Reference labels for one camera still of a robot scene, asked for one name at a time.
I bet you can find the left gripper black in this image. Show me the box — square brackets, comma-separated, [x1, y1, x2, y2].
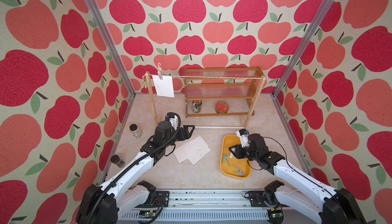
[163, 124, 195, 148]

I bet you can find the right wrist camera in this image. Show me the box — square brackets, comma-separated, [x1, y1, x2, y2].
[236, 129, 249, 147]

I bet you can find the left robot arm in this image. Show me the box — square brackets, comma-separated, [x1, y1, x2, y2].
[76, 116, 195, 224]

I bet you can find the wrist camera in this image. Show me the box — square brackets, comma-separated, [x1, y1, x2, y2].
[236, 129, 249, 147]
[165, 114, 178, 131]

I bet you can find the teal clothespin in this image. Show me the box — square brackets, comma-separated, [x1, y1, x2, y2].
[222, 153, 231, 167]

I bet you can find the aluminium frame post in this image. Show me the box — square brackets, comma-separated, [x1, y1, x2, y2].
[84, 0, 136, 99]
[271, 0, 335, 100]

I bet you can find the right aluminium frame post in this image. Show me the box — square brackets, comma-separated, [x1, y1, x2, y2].
[271, 0, 335, 100]

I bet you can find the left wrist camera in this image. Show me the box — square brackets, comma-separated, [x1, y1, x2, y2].
[165, 114, 178, 131]

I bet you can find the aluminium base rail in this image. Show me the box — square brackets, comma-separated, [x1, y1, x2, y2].
[119, 189, 290, 222]

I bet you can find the wooden string stand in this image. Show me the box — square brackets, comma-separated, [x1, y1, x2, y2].
[142, 71, 267, 138]

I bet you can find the white postcard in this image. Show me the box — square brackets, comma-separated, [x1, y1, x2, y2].
[184, 147, 210, 165]
[174, 148, 187, 163]
[152, 75, 174, 98]
[182, 136, 210, 158]

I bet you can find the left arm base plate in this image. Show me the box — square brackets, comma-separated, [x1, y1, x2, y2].
[146, 190, 170, 207]

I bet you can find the glass jar black lid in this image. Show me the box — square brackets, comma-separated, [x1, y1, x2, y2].
[129, 124, 143, 138]

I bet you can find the round red tin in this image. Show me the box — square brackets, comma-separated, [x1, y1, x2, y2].
[215, 101, 229, 114]

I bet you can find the wooden shelf rack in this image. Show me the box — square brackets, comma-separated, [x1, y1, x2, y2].
[183, 66, 264, 118]

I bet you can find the grey clothespin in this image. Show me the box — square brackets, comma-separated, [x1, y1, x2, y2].
[232, 164, 246, 176]

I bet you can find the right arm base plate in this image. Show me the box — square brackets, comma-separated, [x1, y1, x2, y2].
[244, 191, 277, 207]

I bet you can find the left aluminium frame post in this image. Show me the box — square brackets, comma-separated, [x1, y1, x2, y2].
[84, 0, 136, 99]

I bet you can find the yellow plastic tray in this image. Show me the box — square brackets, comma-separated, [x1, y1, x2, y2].
[220, 134, 251, 179]

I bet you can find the pink clothespin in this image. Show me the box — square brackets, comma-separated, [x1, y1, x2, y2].
[157, 63, 163, 80]

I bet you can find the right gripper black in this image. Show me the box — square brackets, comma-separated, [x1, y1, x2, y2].
[228, 143, 257, 162]

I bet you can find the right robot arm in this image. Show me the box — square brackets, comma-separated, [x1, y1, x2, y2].
[229, 129, 366, 224]

